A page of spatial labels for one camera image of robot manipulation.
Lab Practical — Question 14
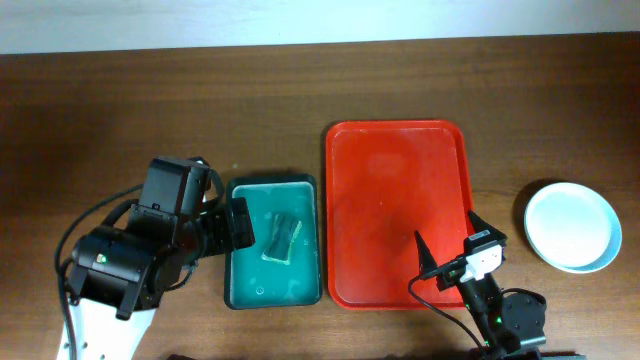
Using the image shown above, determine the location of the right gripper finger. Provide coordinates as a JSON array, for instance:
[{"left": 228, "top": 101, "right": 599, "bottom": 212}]
[
  {"left": 414, "top": 231, "right": 438, "bottom": 279},
  {"left": 467, "top": 210, "right": 495, "bottom": 238}
]

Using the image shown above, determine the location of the green yellow sponge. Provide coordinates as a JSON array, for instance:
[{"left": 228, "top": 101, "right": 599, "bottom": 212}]
[{"left": 261, "top": 213, "right": 302, "bottom": 265}]

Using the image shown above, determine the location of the white plate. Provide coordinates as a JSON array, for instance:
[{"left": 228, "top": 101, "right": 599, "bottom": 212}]
[
  {"left": 523, "top": 182, "right": 622, "bottom": 274},
  {"left": 525, "top": 217, "right": 622, "bottom": 274}
]

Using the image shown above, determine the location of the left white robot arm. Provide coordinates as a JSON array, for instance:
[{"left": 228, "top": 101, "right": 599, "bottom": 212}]
[{"left": 54, "top": 156, "right": 255, "bottom": 359}]

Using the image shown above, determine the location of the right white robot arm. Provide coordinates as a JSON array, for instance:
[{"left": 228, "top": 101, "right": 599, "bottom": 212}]
[{"left": 408, "top": 211, "right": 547, "bottom": 359}]

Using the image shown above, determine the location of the dark green water tray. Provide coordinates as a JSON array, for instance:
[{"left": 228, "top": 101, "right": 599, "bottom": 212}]
[{"left": 224, "top": 173, "right": 323, "bottom": 310}]

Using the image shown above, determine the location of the red plastic tray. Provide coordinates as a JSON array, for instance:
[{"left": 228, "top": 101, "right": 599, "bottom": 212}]
[{"left": 325, "top": 120, "right": 473, "bottom": 310}]

